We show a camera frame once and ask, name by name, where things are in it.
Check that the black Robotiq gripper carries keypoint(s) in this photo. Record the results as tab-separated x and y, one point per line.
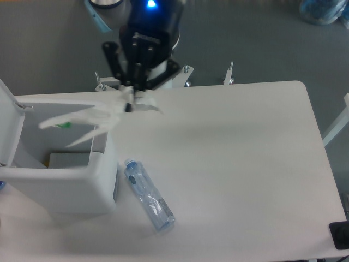
147	39

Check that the clear plastic bag trash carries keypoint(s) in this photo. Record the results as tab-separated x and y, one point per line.
105	117

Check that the clear crushed plastic bottle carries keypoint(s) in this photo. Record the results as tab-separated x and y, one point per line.
152	201

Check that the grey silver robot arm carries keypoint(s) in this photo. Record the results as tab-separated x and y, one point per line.
111	15

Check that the white open trash can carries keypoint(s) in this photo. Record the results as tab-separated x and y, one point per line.
39	163

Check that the blue plastic bag on floor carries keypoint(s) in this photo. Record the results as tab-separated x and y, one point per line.
321	12

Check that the black device at table edge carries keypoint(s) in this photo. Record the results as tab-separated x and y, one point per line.
339	233

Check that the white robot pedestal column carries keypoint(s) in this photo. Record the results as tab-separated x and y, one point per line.
159	75

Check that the white pedestal base frame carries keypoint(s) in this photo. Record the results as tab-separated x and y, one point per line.
180	80

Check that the white frame leg right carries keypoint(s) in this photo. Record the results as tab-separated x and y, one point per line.
337	125

